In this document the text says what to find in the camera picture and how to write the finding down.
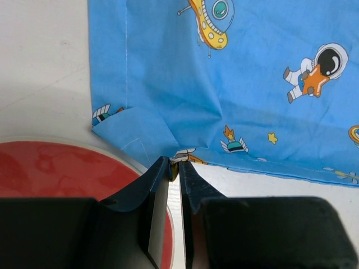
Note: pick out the blue space print cloth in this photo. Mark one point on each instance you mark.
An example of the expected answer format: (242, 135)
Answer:
(259, 86)

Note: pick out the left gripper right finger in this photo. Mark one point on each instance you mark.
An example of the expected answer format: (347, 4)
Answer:
(259, 232)

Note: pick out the red teal floral plate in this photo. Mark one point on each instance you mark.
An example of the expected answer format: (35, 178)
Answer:
(42, 169)

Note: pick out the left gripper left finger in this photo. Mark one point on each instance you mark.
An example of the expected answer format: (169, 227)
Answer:
(124, 230)

